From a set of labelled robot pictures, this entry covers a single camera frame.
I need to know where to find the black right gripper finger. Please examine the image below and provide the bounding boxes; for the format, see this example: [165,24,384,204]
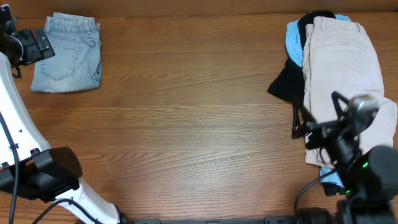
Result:
[292,105,316,139]
[331,91,349,118]

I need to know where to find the light blue denim shorts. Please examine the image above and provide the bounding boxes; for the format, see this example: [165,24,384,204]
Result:
[31,12,102,93]

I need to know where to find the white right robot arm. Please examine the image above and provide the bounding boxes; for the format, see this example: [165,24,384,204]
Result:
[292,91,397,223]

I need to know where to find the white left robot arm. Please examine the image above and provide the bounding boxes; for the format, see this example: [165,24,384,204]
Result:
[1,4,130,223]

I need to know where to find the black garment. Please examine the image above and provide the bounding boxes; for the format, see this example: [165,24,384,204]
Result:
[267,10,346,196]

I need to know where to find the beige shorts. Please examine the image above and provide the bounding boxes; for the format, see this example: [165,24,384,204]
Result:
[302,17,397,152]

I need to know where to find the light blue garment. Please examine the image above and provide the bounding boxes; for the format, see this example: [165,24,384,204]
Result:
[285,11,351,175]

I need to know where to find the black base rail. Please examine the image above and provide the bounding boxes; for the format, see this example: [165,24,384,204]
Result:
[120,216,296,224]

